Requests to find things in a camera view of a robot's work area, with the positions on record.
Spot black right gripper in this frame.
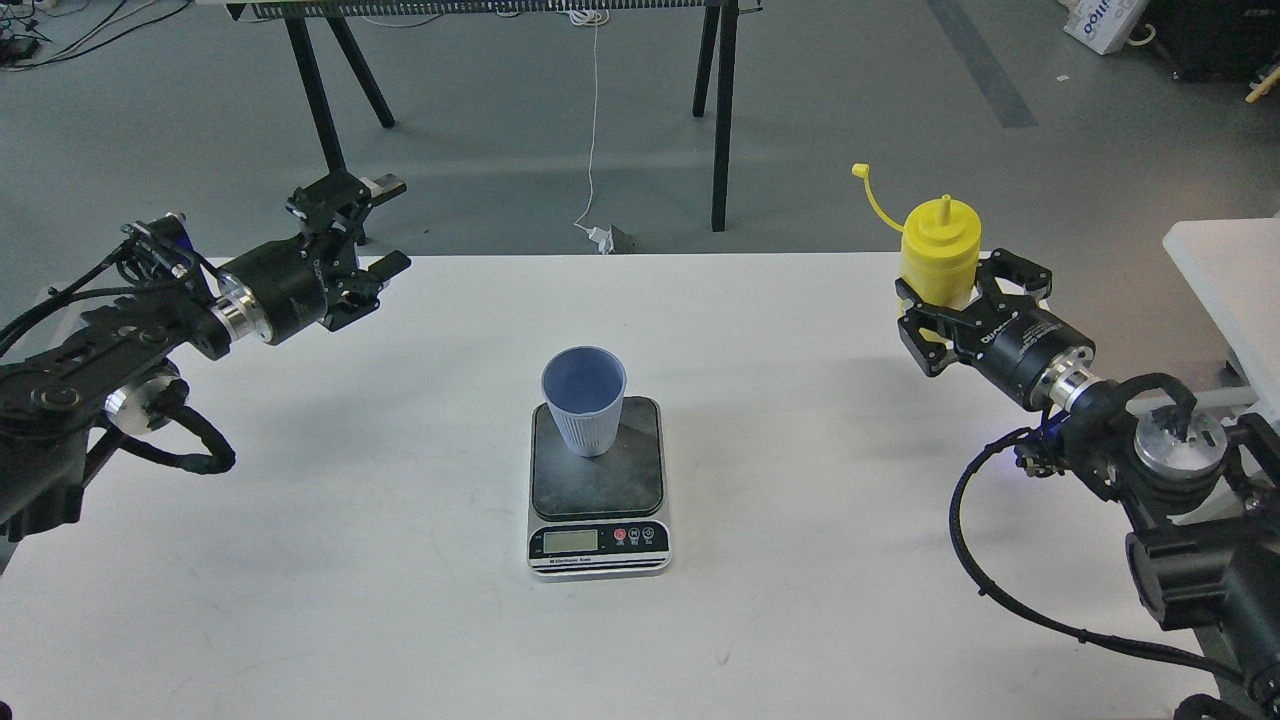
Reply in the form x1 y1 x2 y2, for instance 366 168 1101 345
895 249 1097 411

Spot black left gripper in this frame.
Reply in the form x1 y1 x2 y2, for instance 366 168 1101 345
216 172 412 346

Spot yellow squeeze bottle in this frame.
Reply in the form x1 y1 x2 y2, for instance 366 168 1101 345
851 163 982 309

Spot blue ribbed plastic cup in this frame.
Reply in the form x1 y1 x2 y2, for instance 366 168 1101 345
540 346 627 457

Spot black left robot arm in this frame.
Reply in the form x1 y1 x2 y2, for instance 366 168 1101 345
1 170 410 543

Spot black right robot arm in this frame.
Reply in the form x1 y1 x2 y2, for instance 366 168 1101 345
895 249 1279 719

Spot digital kitchen scale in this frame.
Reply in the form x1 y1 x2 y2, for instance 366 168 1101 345
526 396 673 582

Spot white power adapter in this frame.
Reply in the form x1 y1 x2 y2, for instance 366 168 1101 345
588 225 616 256

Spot white cardboard box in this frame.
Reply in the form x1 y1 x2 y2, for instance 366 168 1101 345
1062 0 1149 56

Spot black trestle table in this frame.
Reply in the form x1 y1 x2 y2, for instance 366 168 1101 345
225 0 765 233

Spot white hanging cable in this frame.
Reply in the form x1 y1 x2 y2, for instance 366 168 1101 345
572 5 613 241

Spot black floor cables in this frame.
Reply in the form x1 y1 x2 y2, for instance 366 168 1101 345
0 0 196 70

